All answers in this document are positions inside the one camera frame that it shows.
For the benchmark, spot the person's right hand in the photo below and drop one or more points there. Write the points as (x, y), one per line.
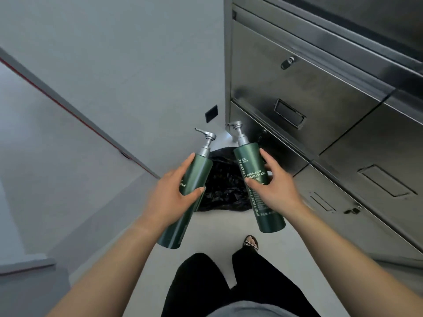
(281, 194)

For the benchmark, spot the person's left hand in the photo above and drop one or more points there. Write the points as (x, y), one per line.
(165, 199)

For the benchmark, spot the person's left thumb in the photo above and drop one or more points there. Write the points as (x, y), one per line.
(194, 192)

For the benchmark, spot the person's right thumb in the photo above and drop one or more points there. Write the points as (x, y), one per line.
(258, 188)

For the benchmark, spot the green pump bottle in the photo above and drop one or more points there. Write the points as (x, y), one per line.
(251, 161)
(198, 171)

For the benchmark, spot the person's right forearm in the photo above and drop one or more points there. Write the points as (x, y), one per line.
(343, 260)

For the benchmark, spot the person's left forearm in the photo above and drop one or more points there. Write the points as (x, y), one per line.
(112, 270)

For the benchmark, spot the black plastic trash bag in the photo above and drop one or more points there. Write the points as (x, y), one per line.
(223, 181)

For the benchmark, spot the person's studded sandal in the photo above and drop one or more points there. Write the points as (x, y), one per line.
(251, 243)

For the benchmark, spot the person's black trousers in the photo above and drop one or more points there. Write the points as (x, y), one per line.
(198, 287)

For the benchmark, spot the steel door lock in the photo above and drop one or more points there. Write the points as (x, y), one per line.
(353, 209)

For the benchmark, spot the large steel cabinet drawer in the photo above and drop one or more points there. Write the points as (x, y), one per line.
(324, 95)

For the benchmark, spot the steel cabinet door with lock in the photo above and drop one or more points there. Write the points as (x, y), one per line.
(370, 224)

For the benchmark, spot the person's grey shirt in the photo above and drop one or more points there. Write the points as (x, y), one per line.
(251, 310)

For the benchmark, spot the stainless steel cabinet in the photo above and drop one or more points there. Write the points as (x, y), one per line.
(347, 95)

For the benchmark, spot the round drawer lock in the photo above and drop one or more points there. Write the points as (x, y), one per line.
(287, 62)

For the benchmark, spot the black wall socket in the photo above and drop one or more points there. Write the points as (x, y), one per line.
(211, 113)

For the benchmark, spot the grey red-edged wall rail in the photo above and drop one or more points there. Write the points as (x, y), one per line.
(72, 112)

